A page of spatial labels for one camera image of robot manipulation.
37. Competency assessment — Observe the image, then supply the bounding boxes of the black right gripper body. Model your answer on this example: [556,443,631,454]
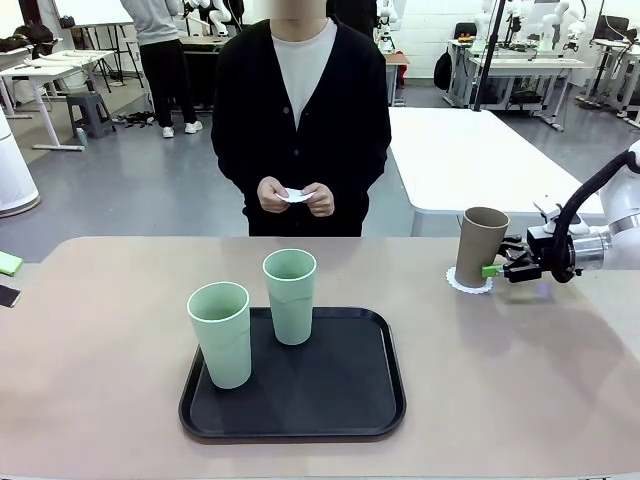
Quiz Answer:
[525,225,556,281]

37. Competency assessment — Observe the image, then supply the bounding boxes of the brown cup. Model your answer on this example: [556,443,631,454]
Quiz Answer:
[454,206,510,290]

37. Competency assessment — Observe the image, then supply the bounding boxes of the white scalloped paper coaster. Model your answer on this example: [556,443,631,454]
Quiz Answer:
[277,187,317,205]
[444,266,495,296]

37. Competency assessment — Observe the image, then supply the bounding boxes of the wide light green cup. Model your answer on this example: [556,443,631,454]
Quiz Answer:
[187,282,251,390]

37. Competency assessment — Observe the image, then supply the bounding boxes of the slim light green cup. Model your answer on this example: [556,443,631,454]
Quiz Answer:
[262,248,318,346]

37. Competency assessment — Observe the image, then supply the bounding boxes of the person's left forearm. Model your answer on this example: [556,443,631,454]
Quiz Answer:
[344,134,392,201]

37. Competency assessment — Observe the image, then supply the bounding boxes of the person's right forearm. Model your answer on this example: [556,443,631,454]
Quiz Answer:
[210,129,264,196]

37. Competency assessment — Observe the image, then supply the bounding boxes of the person's left hand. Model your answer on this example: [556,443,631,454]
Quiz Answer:
[307,183,336,219]

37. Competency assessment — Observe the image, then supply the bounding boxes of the person's right hand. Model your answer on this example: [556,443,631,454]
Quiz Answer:
[257,175,291,215]

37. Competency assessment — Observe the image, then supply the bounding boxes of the white cylindrical air purifier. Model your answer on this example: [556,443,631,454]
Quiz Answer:
[0,107,41,219]

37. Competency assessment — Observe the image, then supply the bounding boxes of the large white table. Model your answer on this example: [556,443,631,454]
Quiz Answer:
[387,107,609,238]

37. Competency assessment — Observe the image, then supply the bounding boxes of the grey plastic stool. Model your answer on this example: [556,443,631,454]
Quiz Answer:
[66,92,117,141]

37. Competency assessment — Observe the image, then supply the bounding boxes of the long white lab desk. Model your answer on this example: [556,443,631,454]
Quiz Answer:
[444,38,594,132]

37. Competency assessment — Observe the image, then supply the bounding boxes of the black stand pole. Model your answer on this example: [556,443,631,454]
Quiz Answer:
[472,0,506,112]

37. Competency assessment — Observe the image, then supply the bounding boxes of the black backpack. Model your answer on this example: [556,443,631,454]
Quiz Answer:
[433,49,454,94]

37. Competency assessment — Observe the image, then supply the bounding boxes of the white desk with curved parts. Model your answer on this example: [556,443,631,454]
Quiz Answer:
[0,48,116,151]

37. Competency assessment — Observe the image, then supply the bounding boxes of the small wooden-top table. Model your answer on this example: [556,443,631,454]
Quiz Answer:
[382,53,411,107]

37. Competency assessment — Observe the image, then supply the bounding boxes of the white desk with monitor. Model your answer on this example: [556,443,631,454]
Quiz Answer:
[589,37,640,121]

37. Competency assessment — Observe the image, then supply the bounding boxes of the black bag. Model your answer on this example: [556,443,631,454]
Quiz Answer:
[0,22,55,54]

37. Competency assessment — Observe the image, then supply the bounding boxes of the black monitor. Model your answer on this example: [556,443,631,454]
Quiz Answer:
[597,16,630,42]

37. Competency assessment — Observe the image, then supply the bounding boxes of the person in grey hoodie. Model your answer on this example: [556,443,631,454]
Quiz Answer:
[119,0,204,139]

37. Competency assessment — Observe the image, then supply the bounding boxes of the black plastic tray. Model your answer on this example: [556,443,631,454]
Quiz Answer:
[178,307,407,445]

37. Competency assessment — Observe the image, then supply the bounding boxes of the whiteboard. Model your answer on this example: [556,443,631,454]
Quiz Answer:
[51,0,134,26]

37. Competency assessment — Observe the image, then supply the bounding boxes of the person in dark clothes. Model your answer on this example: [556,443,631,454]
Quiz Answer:
[324,0,377,41]

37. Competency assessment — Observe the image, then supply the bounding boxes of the person in black cardigan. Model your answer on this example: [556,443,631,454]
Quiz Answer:
[209,17,392,238]

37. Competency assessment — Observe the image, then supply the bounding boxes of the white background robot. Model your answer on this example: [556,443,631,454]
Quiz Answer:
[184,0,236,36]

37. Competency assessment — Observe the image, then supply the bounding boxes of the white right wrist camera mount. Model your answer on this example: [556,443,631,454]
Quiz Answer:
[532,201,591,237]

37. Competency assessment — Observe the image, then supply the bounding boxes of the black braided cable sleeve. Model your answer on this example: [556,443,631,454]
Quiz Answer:
[549,149,639,285]

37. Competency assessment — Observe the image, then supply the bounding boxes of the black straps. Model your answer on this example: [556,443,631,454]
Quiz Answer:
[115,112,157,129]

